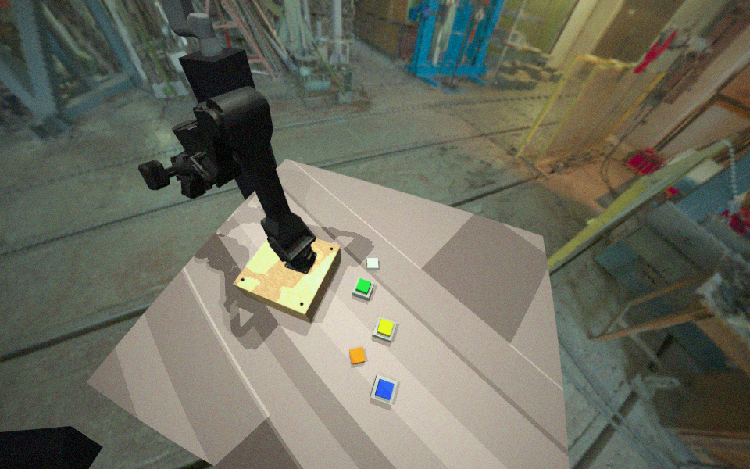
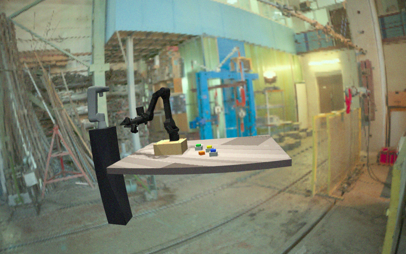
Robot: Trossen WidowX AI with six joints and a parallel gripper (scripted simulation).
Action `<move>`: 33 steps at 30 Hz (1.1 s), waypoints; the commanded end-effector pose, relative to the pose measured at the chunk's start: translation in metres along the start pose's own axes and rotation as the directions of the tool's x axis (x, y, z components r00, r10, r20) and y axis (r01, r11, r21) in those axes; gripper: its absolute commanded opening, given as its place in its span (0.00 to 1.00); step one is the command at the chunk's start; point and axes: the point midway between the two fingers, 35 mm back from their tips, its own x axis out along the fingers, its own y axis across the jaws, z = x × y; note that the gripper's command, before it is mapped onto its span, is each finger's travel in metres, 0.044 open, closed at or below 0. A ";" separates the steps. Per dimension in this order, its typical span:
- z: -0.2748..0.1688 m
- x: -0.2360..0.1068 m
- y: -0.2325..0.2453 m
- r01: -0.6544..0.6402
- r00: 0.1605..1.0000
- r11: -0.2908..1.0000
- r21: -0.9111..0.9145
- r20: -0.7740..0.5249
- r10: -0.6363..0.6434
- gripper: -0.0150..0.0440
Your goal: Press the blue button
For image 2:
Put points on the green button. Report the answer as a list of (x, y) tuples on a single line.
[(198, 147)]

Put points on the yellow button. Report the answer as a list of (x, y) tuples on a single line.
[(208, 148)]

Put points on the blue button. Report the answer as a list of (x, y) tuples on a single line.
[(213, 152)]

